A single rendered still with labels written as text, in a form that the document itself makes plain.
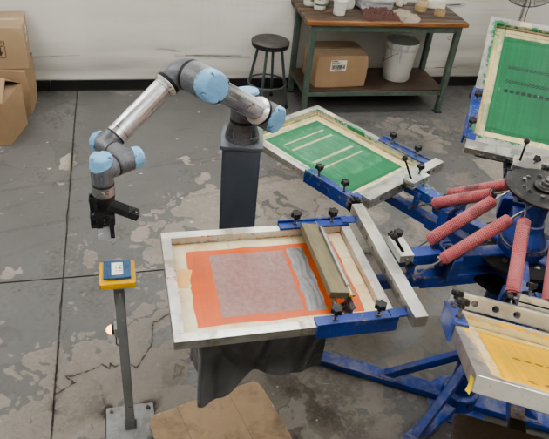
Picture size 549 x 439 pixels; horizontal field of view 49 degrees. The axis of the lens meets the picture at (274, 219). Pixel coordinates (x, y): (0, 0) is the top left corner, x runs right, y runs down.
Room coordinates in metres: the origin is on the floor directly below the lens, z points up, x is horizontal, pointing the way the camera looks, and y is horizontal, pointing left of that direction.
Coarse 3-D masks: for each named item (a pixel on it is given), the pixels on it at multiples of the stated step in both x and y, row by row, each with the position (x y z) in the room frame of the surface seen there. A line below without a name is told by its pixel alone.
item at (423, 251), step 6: (426, 246) 1.93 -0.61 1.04; (414, 252) 1.88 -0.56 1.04; (420, 252) 1.88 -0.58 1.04; (426, 252) 1.89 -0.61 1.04; (432, 252) 1.89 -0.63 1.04; (414, 258) 1.85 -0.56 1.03; (420, 258) 1.86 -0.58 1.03; (426, 258) 1.87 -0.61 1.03; (432, 258) 1.87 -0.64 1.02; (402, 264) 1.84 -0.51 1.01; (420, 264) 1.86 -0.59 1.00; (426, 264) 1.87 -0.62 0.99
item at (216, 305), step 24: (192, 288) 1.63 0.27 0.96; (216, 288) 1.64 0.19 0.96; (240, 288) 1.66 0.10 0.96; (264, 288) 1.67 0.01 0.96; (288, 288) 1.68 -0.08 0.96; (216, 312) 1.52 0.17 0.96; (240, 312) 1.53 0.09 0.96; (264, 312) 1.55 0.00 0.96; (288, 312) 1.56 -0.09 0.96; (312, 312) 1.57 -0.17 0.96
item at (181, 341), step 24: (168, 240) 1.85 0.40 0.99; (192, 240) 1.89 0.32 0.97; (216, 240) 1.92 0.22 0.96; (168, 264) 1.71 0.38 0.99; (360, 264) 1.83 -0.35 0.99; (168, 288) 1.58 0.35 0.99; (192, 336) 1.36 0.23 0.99; (216, 336) 1.38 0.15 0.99; (240, 336) 1.39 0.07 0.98; (264, 336) 1.42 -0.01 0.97; (288, 336) 1.44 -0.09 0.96
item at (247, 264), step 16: (192, 256) 1.81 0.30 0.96; (208, 256) 1.82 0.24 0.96; (224, 256) 1.83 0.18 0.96; (240, 256) 1.84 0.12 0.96; (256, 256) 1.85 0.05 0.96; (272, 256) 1.86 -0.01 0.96; (192, 272) 1.72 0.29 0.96; (208, 272) 1.73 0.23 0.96; (224, 272) 1.74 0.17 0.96; (240, 272) 1.75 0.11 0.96; (256, 272) 1.76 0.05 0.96; (272, 272) 1.77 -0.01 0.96; (288, 272) 1.78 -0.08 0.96
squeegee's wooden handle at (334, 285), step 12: (300, 228) 1.95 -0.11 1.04; (312, 228) 1.94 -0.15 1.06; (312, 240) 1.85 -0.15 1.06; (312, 252) 1.79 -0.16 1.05; (324, 252) 1.80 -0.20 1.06; (324, 264) 1.72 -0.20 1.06; (324, 276) 1.65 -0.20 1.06; (336, 276) 1.67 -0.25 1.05; (336, 288) 1.60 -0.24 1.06; (348, 288) 1.61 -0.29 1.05
